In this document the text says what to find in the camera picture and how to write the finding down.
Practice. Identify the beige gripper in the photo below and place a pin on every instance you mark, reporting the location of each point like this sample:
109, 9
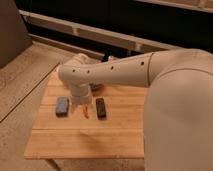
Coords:
81, 94

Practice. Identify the cream ceramic cup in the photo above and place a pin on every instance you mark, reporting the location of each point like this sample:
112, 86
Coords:
83, 59

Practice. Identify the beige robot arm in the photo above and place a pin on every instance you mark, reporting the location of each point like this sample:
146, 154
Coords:
178, 108

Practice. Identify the black remote control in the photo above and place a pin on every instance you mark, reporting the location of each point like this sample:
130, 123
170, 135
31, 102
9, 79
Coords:
100, 108

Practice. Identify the black bowl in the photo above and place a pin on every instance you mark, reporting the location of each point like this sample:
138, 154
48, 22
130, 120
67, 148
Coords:
95, 87

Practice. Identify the wooden folding table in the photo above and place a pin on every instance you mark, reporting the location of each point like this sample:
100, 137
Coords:
119, 135

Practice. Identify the grey chair back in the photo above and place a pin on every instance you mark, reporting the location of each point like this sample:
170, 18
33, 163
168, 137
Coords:
14, 37

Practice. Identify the white window rail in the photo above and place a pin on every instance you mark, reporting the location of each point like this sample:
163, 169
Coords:
96, 34

